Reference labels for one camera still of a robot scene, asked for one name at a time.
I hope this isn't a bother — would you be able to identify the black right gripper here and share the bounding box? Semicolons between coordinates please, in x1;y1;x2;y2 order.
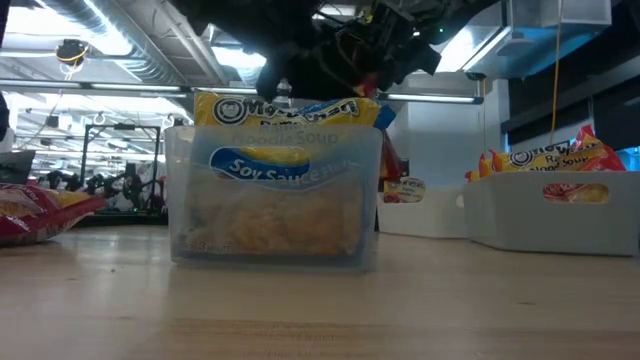
343;5;444;89

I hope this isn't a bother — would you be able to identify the white ceiling air unit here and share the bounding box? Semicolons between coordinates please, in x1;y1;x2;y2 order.
503;0;614;30

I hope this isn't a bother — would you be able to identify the blue soy sauce ramen packet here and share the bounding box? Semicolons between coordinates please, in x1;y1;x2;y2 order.
299;98;397;132
178;91;382;257

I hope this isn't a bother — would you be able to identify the yellow hanging cable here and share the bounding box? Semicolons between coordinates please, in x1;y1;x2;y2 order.
548;0;564;146

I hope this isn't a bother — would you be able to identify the black upright post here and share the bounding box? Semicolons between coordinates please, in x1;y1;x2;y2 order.
0;0;11;141

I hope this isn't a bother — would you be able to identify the gray monitor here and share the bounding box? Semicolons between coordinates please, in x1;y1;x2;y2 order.
0;149;37;185

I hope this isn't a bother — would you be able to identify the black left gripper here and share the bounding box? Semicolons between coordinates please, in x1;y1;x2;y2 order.
255;33;362;101

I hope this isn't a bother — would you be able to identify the ceiling cable reel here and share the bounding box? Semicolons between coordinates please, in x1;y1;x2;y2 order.
54;38;90;67

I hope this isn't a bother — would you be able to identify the silver ventilation duct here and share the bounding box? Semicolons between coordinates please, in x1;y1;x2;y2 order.
29;0;187;87

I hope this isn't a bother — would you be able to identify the black rack frame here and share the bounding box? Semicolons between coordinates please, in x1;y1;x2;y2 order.
79;123;162;216

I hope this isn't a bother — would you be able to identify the orange chicken ramen packet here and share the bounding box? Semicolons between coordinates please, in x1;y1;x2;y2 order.
464;152;497;183
489;124;627;174

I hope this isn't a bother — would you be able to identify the white plastic bin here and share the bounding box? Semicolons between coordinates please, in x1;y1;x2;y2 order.
462;170;640;258
375;185;469;240

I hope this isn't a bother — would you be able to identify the clear plastic storage bin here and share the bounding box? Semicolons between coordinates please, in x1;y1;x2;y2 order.
163;123;385;271

